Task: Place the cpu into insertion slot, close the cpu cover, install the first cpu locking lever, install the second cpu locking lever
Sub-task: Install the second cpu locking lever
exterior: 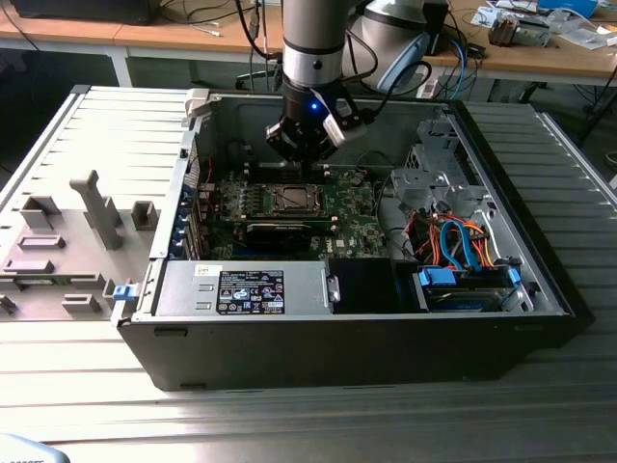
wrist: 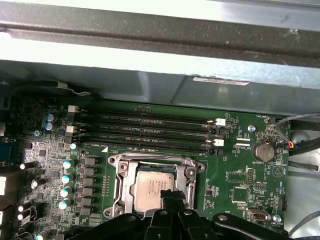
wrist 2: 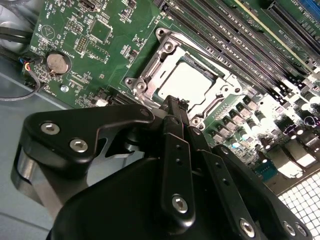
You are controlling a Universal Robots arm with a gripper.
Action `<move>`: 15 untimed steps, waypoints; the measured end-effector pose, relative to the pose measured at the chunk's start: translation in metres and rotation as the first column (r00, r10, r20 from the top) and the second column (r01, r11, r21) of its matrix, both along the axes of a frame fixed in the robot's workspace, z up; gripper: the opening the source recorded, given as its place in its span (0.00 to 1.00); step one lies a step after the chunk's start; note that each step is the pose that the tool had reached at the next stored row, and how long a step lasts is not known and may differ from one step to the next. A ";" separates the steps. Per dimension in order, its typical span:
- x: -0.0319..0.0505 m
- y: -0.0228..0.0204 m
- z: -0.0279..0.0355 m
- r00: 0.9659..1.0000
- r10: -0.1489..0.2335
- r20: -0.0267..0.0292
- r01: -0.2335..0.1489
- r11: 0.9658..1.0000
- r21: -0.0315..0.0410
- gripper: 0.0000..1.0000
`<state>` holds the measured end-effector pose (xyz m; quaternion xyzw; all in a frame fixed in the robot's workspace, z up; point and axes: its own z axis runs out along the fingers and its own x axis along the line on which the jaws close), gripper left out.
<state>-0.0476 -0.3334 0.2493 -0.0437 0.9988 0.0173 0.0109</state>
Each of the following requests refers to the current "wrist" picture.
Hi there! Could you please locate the thin wire locking lever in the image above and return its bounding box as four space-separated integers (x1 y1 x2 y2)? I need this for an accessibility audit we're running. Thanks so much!
107 152 201 166

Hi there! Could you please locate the green motherboard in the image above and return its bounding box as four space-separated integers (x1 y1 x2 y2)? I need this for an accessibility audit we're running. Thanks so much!
0 96 292 240

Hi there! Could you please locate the RAM slot with white latches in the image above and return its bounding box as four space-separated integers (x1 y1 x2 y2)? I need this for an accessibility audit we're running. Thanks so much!
66 104 227 126
66 124 226 148

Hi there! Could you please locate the CPU socket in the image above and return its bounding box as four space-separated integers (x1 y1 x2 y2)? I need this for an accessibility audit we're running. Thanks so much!
103 152 207 221

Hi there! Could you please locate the thin sleeved fan wire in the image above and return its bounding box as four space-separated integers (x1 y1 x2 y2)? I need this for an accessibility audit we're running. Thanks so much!
274 112 320 151

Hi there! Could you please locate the metal socket cover frame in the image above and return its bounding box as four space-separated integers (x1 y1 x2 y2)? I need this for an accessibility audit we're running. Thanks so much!
117 159 198 216

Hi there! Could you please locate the silver CPU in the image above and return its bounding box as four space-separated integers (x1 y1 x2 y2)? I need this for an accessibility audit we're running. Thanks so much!
133 163 177 215

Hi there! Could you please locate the round coin cell battery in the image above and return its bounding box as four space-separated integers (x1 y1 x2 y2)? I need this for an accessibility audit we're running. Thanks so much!
252 139 276 163

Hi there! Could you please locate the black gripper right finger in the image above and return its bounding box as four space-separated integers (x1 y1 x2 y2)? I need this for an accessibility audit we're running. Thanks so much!
172 190 292 240

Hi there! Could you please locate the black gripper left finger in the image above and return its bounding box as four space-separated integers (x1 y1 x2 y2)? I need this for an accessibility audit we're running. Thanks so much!
71 190 176 240

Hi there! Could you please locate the black and grey PC case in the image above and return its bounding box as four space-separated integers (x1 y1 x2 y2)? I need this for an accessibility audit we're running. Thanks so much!
0 0 320 240

